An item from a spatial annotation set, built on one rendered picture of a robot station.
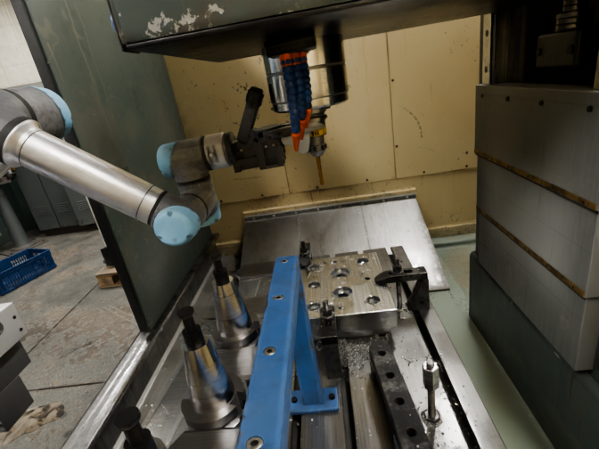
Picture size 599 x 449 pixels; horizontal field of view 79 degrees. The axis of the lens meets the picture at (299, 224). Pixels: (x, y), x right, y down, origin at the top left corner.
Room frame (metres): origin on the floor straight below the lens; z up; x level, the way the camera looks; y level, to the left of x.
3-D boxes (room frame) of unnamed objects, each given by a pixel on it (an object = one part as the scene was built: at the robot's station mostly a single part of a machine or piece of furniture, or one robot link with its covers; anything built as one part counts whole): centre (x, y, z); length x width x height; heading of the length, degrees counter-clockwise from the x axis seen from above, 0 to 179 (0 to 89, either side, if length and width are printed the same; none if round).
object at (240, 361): (0.34, 0.11, 1.21); 0.07 x 0.05 x 0.01; 84
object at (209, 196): (0.80, 0.22, 1.28); 0.11 x 0.08 x 0.11; 175
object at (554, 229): (0.74, -0.51, 1.16); 0.48 x 0.05 x 0.51; 174
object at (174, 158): (0.82, 0.22, 1.38); 0.11 x 0.08 x 0.09; 84
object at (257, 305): (0.45, 0.10, 1.21); 0.07 x 0.05 x 0.01; 84
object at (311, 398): (0.55, 0.03, 1.05); 0.10 x 0.05 x 0.30; 84
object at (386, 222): (1.45, -0.13, 0.75); 0.89 x 0.67 x 0.26; 84
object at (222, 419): (0.28, 0.11, 1.21); 0.06 x 0.06 x 0.03
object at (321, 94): (0.79, -0.06, 1.51); 0.16 x 0.16 x 0.12
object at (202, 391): (0.28, 0.11, 1.26); 0.04 x 0.04 x 0.07
